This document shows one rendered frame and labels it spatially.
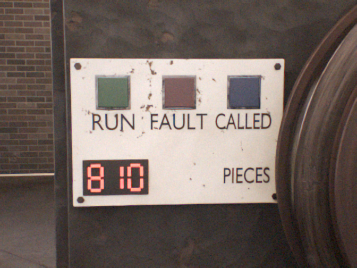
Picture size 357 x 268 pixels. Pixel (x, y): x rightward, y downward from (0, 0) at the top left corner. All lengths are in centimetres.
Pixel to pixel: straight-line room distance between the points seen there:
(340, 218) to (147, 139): 25
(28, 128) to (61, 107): 602
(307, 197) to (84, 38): 33
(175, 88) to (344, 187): 23
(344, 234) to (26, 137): 634
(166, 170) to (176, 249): 11
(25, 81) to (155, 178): 613
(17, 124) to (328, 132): 635
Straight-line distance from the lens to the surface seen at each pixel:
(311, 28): 70
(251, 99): 65
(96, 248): 70
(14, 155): 685
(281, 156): 60
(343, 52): 55
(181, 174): 66
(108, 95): 64
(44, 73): 671
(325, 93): 54
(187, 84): 64
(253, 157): 67
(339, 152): 53
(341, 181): 54
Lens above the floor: 122
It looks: 6 degrees down
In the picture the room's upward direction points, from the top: straight up
